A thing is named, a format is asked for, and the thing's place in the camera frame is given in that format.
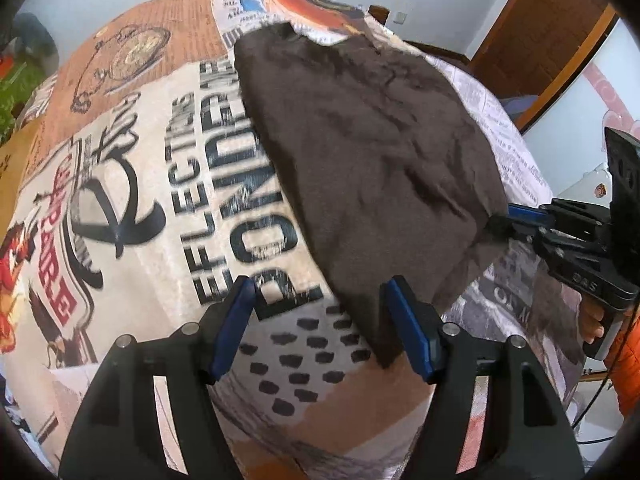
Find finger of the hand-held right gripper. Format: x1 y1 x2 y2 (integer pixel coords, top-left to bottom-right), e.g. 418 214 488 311
505 221 557 257
506 199 608 227

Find person's right hand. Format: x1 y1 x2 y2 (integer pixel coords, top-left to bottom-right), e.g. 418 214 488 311
579 301 608 347

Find blue-grey cloth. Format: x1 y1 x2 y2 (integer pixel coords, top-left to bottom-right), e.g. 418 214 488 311
500 94 538 117

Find printed blanket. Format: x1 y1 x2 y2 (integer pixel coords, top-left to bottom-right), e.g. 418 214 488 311
0 0 583 480

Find bamboo lap desk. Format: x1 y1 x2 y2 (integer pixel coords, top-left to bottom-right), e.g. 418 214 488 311
0 120 46 226

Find brown T-shirt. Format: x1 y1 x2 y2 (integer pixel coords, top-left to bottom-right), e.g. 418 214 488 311
234 21 511 368

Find wooden door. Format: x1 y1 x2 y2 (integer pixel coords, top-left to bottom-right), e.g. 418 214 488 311
470 0 621 133

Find black floor cable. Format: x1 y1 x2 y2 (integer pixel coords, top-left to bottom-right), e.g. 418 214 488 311
570 372 623 443

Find green storage bag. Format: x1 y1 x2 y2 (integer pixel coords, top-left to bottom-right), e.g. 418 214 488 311
0 62 27 146

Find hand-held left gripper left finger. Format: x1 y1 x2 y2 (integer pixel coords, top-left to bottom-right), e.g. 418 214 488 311
59 275 258 480

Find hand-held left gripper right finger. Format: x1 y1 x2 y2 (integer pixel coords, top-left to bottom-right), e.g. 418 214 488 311
380 275 586 480

